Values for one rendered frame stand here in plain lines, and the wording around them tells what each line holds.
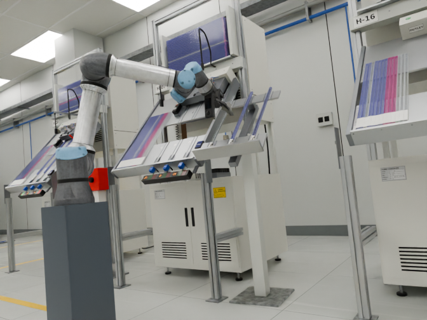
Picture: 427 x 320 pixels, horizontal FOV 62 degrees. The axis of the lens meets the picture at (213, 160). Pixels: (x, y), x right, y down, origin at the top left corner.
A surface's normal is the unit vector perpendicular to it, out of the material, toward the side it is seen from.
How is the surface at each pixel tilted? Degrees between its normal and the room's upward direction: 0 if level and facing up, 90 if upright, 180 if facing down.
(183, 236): 90
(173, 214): 90
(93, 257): 90
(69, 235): 90
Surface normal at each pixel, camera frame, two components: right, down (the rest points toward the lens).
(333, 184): -0.58, 0.00
